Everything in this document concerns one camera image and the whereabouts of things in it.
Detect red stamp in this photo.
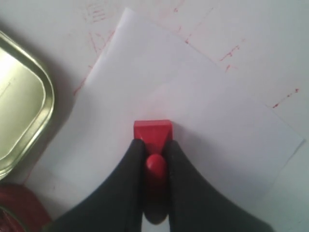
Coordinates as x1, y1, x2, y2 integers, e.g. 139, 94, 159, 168
133, 120, 173, 225

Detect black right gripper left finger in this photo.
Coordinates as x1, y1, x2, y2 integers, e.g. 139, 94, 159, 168
42, 139, 146, 232

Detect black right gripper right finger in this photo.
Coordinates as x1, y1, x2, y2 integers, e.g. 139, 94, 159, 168
164, 140, 273, 232

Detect red ink pad tin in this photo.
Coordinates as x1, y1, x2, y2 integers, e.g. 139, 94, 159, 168
0, 184, 52, 232

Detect white paper sheet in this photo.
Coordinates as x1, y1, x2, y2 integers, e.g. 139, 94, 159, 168
23, 7, 305, 201

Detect gold tin lid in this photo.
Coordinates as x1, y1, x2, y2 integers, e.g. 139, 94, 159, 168
0, 32, 55, 179

